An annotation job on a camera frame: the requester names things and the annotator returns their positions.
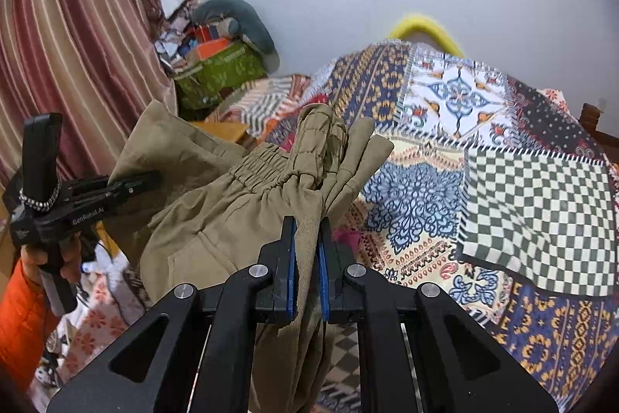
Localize green storage bag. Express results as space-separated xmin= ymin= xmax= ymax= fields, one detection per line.
xmin=174 ymin=40 xmax=270 ymax=109

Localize person's left forearm orange sleeve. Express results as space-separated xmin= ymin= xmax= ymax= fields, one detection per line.
xmin=0 ymin=258 xmax=62 ymax=395

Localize wooden bed post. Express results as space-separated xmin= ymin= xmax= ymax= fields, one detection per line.
xmin=578 ymin=102 xmax=619 ymax=144

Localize striped pink curtain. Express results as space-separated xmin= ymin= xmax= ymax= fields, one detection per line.
xmin=0 ymin=0 xmax=178 ymax=197

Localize zigzag patterned cloth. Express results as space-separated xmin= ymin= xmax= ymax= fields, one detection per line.
xmin=208 ymin=74 xmax=313 ymax=143

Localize patchwork printed blanket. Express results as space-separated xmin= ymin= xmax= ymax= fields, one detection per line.
xmin=261 ymin=38 xmax=619 ymax=413

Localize orange box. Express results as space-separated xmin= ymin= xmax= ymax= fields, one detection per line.
xmin=186 ymin=36 xmax=233 ymax=61

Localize pile of printed bags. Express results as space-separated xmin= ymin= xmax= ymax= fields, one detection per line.
xmin=154 ymin=0 xmax=204 ymax=70

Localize yellow foam tube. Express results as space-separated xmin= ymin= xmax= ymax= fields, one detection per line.
xmin=389 ymin=11 xmax=468 ymax=58

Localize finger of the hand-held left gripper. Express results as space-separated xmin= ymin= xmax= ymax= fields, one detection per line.
xmin=107 ymin=170 xmax=163 ymax=203

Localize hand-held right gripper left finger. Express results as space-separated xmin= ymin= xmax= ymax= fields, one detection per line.
xmin=46 ymin=216 xmax=297 ymax=413

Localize person's left hand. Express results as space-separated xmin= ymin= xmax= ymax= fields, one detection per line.
xmin=20 ymin=238 xmax=82 ymax=284

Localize yellow wooden stool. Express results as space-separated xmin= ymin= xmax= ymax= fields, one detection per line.
xmin=188 ymin=120 xmax=253 ymax=151

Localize grey plush toy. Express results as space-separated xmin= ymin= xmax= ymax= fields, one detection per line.
xmin=191 ymin=0 xmax=280 ymax=73

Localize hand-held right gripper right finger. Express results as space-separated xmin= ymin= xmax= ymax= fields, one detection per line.
xmin=316 ymin=217 xmax=560 ymax=413

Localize khaki pants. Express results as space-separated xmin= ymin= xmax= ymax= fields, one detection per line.
xmin=104 ymin=99 xmax=395 ymax=413

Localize white orange floral sheet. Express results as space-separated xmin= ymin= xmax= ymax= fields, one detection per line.
xmin=29 ymin=243 xmax=156 ymax=405

